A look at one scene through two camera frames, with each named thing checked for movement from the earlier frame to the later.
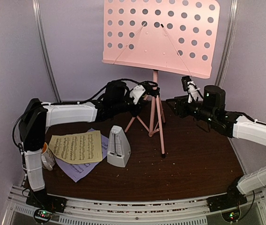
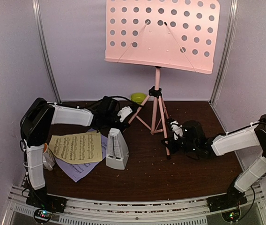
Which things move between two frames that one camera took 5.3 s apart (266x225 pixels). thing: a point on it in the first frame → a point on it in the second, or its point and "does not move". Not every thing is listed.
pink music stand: (179, 36) does not move
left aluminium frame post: (35, 3) does not move
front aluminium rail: (136, 213) does not move
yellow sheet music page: (78, 148) does not move
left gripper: (135, 112) → (124, 124)
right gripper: (181, 105) → (172, 147)
